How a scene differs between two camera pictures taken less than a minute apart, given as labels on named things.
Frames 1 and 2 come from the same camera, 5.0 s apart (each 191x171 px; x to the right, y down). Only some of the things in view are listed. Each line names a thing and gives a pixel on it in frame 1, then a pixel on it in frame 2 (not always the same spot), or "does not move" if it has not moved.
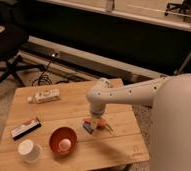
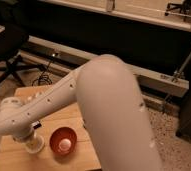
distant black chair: [186, 7] does not move
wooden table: [46, 132] does not move
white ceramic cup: [29, 151] -> [35, 144]
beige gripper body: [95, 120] -> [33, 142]
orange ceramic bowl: [63, 141] does not move
